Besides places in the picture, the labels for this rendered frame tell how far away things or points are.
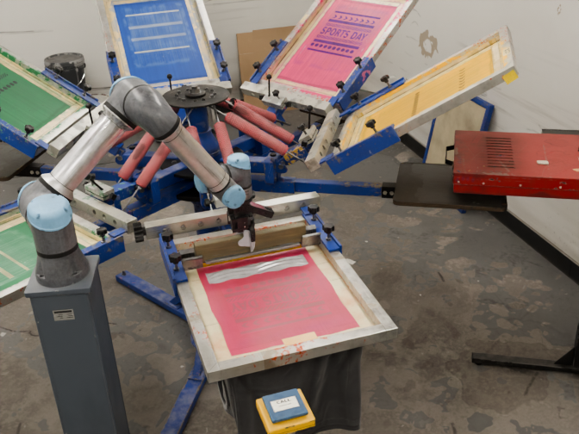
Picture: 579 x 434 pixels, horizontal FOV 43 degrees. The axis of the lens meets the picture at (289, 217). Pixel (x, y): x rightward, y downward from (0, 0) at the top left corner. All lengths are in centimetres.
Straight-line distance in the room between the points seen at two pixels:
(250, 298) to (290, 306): 14
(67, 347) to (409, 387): 179
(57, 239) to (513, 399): 223
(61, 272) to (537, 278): 294
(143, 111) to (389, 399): 192
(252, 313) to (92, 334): 50
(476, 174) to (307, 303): 93
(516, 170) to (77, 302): 173
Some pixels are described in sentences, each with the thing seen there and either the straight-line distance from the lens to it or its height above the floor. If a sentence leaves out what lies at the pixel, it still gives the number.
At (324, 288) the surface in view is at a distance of 247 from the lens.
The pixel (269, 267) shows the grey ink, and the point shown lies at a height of 96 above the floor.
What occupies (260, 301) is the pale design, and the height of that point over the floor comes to 96.
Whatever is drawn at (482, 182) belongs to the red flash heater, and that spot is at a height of 107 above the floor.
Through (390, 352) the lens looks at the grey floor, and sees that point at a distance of 373.
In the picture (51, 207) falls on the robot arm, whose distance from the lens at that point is 213.
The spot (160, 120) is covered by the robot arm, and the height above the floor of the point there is 161.
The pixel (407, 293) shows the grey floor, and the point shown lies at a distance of 416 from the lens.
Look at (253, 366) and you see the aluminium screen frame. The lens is 213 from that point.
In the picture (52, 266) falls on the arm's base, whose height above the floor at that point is 126.
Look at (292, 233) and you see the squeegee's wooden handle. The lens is 263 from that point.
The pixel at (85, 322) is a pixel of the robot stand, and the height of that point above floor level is 108.
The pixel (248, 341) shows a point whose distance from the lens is 225.
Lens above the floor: 233
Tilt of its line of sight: 28 degrees down
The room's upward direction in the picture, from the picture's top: 3 degrees counter-clockwise
